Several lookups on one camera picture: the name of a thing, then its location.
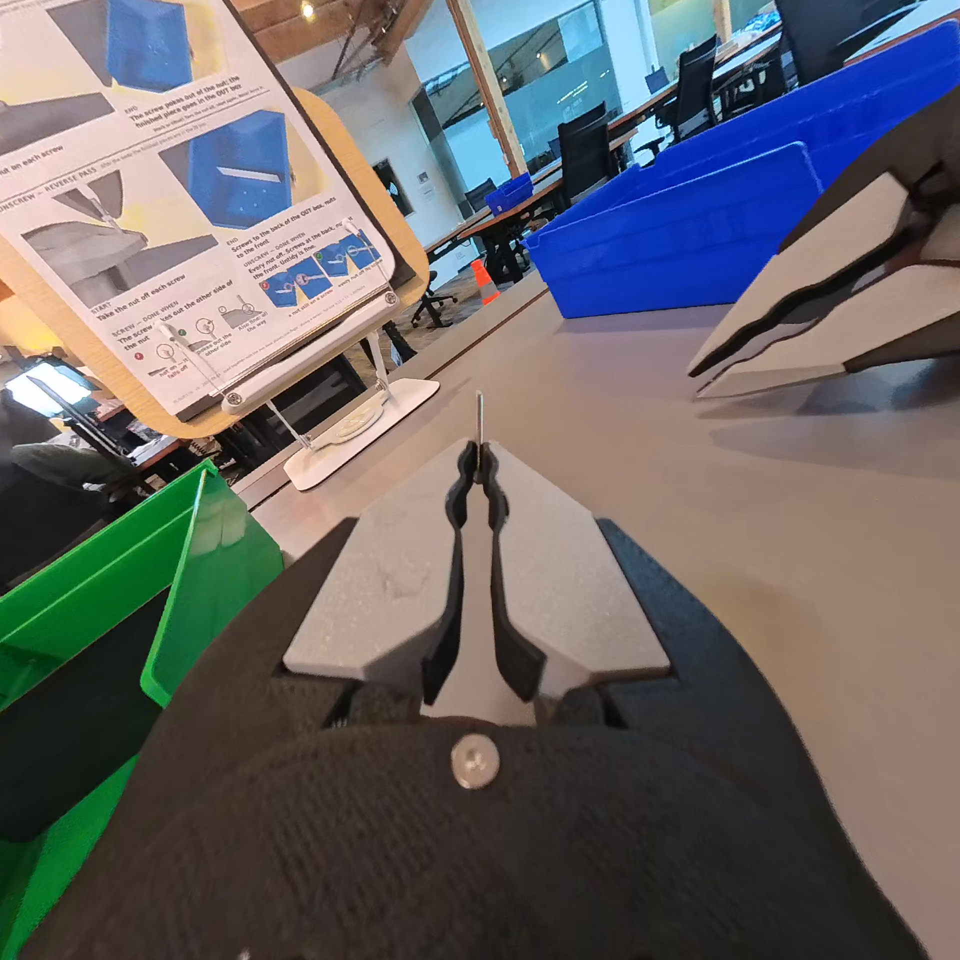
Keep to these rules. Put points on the blue plastic bin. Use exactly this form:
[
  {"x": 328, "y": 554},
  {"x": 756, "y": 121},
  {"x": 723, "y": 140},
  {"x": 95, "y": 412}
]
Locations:
[{"x": 637, "y": 247}]

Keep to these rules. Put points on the orange striped traffic cone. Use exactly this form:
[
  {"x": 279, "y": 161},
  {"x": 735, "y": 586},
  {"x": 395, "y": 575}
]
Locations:
[{"x": 484, "y": 283}]

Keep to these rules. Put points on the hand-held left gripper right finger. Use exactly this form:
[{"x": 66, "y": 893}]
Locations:
[{"x": 577, "y": 592}]

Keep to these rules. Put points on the black bin divider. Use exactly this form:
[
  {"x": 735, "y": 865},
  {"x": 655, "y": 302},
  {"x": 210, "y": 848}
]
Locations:
[{"x": 75, "y": 712}]

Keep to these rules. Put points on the green plastic bin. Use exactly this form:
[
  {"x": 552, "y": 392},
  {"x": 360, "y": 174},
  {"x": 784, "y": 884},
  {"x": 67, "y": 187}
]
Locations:
[{"x": 225, "y": 562}]

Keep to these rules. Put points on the stack of blue bins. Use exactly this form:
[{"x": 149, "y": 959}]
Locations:
[{"x": 510, "y": 193}]

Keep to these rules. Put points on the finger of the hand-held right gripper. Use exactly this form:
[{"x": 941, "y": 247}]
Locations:
[
  {"x": 885, "y": 315},
  {"x": 840, "y": 232}
]

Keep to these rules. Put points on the black office chair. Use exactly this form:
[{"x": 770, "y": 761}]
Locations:
[
  {"x": 585, "y": 150},
  {"x": 694, "y": 82}
]

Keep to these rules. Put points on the white document stand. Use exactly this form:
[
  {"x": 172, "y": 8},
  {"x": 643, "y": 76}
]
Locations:
[{"x": 360, "y": 172}]

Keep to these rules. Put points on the steel screw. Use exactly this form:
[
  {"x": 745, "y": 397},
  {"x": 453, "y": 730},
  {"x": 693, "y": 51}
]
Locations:
[{"x": 480, "y": 420}]

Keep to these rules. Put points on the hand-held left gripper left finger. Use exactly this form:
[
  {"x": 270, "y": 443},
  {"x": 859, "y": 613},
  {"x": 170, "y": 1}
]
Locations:
[{"x": 375, "y": 585}]

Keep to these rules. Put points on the printed instruction sheet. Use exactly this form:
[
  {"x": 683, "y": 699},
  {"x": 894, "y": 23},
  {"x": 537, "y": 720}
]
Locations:
[{"x": 187, "y": 262}]

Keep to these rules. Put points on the wood-edged office desk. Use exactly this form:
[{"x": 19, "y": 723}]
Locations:
[{"x": 525, "y": 204}]

